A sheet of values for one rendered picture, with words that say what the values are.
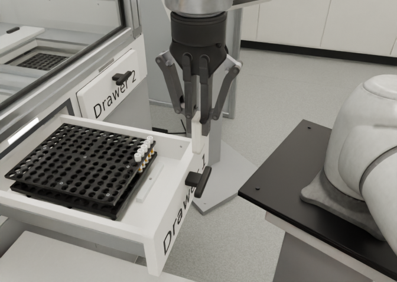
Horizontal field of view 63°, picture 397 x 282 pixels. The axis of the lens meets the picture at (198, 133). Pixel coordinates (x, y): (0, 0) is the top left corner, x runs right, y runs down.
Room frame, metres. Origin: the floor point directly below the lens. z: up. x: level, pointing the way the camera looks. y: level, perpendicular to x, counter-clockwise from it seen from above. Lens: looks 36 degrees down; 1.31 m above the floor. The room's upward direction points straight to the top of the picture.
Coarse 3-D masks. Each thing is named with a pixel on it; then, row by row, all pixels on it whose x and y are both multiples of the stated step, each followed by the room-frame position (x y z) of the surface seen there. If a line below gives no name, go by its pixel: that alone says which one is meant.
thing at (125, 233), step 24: (48, 120) 0.65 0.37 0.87; (72, 120) 0.62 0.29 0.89; (24, 144) 0.52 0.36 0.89; (168, 144) 0.55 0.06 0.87; (0, 168) 0.45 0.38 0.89; (168, 168) 0.51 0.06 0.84; (0, 192) 0.39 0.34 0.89; (24, 216) 0.37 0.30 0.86; (48, 216) 0.35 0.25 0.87; (72, 216) 0.34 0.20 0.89; (96, 216) 0.34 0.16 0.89; (120, 216) 0.38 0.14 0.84; (144, 216) 0.38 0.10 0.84; (96, 240) 0.33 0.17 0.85; (120, 240) 0.31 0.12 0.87
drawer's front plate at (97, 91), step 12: (120, 60) 0.86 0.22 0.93; (132, 60) 0.92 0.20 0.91; (108, 72) 0.79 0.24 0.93; (120, 72) 0.84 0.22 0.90; (132, 72) 0.91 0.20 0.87; (96, 84) 0.73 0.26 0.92; (108, 84) 0.78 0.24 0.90; (132, 84) 0.90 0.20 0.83; (84, 96) 0.68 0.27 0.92; (96, 96) 0.72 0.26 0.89; (120, 96) 0.82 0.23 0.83; (84, 108) 0.67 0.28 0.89; (96, 108) 0.71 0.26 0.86; (108, 108) 0.76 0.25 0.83; (96, 120) 0.70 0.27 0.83
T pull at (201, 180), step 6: (204, 168) 0.43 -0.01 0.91; (210, 168) 0.43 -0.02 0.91; (192, 174) 0.42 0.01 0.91; (198, 174) 0.42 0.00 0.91; (204, 174) 0.41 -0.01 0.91; (186, 180) 0.40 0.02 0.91; (192, 180) 0.40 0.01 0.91; (198, 180) 0.40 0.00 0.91; (204, 180) 0.40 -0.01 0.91; (192, 186) 0.40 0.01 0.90; (198, 186) 0.39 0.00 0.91; (204, 186) 0.39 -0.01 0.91; (198, 192) 0.37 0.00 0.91; (198, 198) 0.37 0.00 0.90
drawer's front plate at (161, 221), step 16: (208, 144) 0.55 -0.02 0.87; (192, 160) 0.44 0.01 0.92; (208, 160) 0.55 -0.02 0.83; (176, 176) 0.39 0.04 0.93; (176, 192) 0.36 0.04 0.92; (160, 208) 0.32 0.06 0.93; (176, 208) 0.36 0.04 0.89; (160, 224) 0.30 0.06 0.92; (176, 224) 0.36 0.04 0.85; (144, 240) 0.28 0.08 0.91; (160, 240) 0.29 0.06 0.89; (160, 256) 0.29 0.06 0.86; (160, 272) 0.28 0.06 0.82
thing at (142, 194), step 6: (156, 168) 0.50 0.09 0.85; (162, 168) 0.51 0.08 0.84; (150, 174) 0.48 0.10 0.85; (156, 174) 0.48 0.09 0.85; (150, 180) 0.46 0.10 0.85; (144, 186) 0.45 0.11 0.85; (150, 186) 0.45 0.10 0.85; (144, 192) 0.43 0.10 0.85; (138, 198) 0.42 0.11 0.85; (144, 198) 0.42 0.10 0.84
